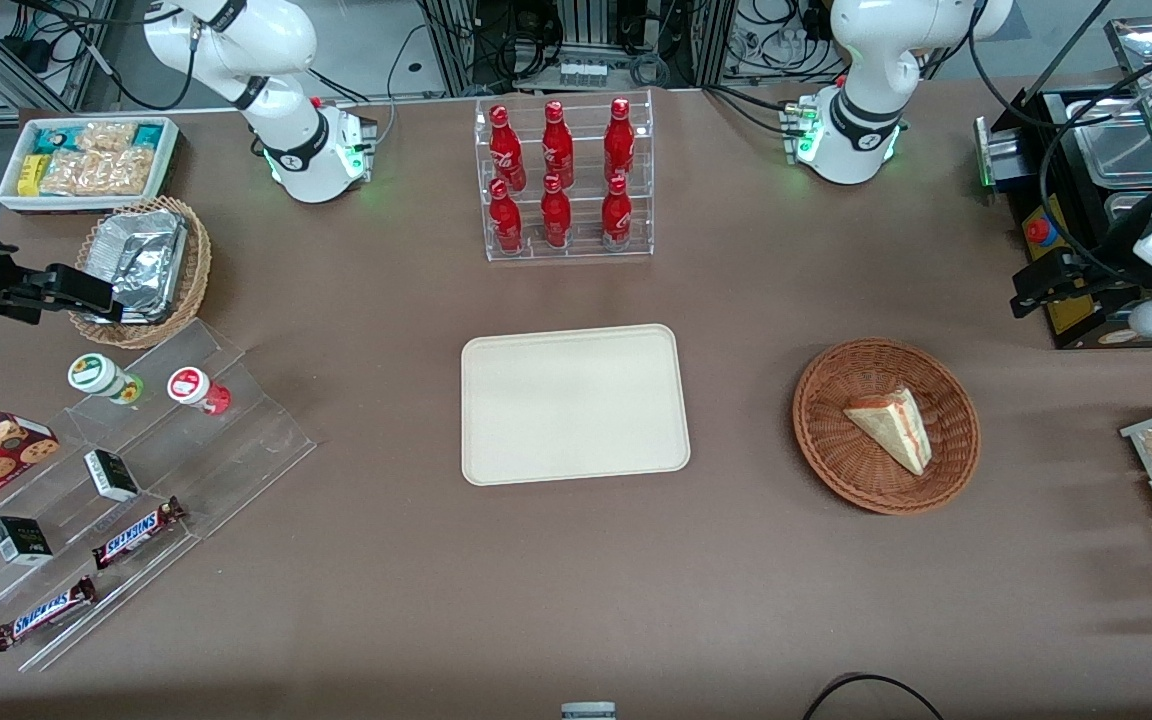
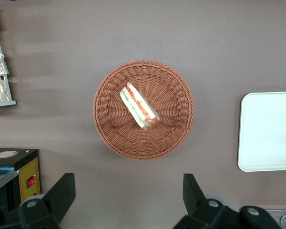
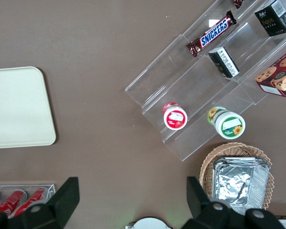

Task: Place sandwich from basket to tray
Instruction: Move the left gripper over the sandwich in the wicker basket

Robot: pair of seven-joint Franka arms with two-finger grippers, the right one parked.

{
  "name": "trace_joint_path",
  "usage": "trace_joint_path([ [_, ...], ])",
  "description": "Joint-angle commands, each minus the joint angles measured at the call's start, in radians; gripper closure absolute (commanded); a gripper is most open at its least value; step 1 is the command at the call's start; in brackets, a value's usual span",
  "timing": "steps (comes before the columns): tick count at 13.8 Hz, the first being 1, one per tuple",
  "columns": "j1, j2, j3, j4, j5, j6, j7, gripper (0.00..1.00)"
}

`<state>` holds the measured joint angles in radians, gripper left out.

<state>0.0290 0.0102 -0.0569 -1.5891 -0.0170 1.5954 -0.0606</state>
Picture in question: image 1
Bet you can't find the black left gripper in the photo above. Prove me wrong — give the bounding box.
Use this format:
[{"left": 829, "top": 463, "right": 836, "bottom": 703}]
[{"left": 1011, "top": 248, "right": 1152, "bottom": 319}]

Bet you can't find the triangular sandwich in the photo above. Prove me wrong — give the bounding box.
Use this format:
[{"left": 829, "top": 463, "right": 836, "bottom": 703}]
[{"left": 843, "top": 387, "right": 933, "bottom": 477}]

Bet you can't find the light oval wicker basket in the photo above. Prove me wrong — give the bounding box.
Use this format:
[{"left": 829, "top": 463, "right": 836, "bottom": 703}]
[{"left": 69, "top": 196, "right": 213, "bottom": 350}]

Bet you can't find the brown round wicker basket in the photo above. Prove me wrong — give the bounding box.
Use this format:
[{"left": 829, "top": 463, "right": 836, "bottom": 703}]
[{"left": 792, "top": 338, "right": 982, "bottom": 516}]

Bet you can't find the cream plastic tray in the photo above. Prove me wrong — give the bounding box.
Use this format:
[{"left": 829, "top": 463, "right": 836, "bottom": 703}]
[{"left": 461, "top": 323, "right": 691, "bottom": 487}]

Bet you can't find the black food warmer cabinet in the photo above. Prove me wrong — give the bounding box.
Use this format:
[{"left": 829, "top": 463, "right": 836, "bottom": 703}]
[{"left": 974, "top": 15, "right": 1152, "bottom": 351}]

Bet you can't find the green lid snack cup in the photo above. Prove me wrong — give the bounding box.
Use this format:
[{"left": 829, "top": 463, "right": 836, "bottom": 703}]
[{"left": 67, "top": 353, "right": 145, "bottom": 405}]

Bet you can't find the aluminium foil container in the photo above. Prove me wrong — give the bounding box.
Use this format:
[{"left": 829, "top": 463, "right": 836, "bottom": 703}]
[{"left": 83, "top": 210, "right": 189, "bottom": 323}]

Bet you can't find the steel food pan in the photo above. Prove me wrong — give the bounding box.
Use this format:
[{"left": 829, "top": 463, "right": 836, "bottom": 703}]
[
  {"left": 1104, "top": 192, "right": 1152, "bottom": 227},
  {"left": 1066, "top": 97, "right": 1152, "bottom": 187}
]

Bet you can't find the white rectangular snack bin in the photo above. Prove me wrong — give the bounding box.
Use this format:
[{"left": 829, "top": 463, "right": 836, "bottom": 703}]
[{"left": 0, "top": 116, "right": 181, "bottom": 215}]

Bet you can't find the large clear cracker bag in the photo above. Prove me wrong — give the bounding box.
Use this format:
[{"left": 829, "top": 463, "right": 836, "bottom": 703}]
[{"left": 41, "top": 148, "right": 153, "bottom": 197}]

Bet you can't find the red lid snack cup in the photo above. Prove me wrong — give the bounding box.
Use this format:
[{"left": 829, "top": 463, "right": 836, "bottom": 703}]
[{"left": 167, "top": 366, "right": 232, "bottom": 416}]

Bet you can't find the small black box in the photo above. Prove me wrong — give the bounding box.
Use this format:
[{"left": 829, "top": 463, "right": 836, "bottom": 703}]
[
  {"left": 0, "top": 515, "right": 54, "bottom": 567},
  {"left": 84, "top": 449, "right": 141, "bottom": 503}
]

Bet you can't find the clear acrylic stepped display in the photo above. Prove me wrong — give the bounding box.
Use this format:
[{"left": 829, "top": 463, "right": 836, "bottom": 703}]
[{"left": 0, "top": 318, "right": 318, "bottom": 673}]

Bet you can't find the brown Snickers bar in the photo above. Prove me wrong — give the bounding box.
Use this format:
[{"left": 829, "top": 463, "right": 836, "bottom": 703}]
[
  {"left": 91, "top": 497, "right": 187, "bottom": 571},
  {"left": 0, "top": 575, "right": 98, "bottom": 653}
]

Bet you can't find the red cola bottle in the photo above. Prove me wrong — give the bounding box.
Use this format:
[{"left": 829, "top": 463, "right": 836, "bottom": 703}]
[
  {"left": 601, "top": 174, "right": 633, "bottom": 251},
  {"left": 541, "top": 174, "right": 573, "bottom": 249},
  {"left": 489, "top": 178, "right": 524, "bottom": 254},
  {"left": 542, "top": 100, "right": 575, "bottom": 189},
  {"left": 489, "top": 104, "right": 527, "bottom": 193},
  {"left": 604, "top": 97, "right": 636, "bottom": 186}
]

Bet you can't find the clear acrylic bottle rack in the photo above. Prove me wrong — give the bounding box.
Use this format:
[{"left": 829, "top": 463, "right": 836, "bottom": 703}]
[{"left": 474, "top": 88, "right": 655, "bottom": 263}]

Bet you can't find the black table cable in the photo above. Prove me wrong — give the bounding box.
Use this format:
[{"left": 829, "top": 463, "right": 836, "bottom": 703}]
[{"left": 801, "top": 673, "right": 947, "bottom": 720}]

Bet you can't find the aluminium equipment frame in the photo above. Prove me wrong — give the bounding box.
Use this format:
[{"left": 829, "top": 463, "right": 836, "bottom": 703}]
[{"left": 419, "top": 0, "right": 737, "bottom": 96}]

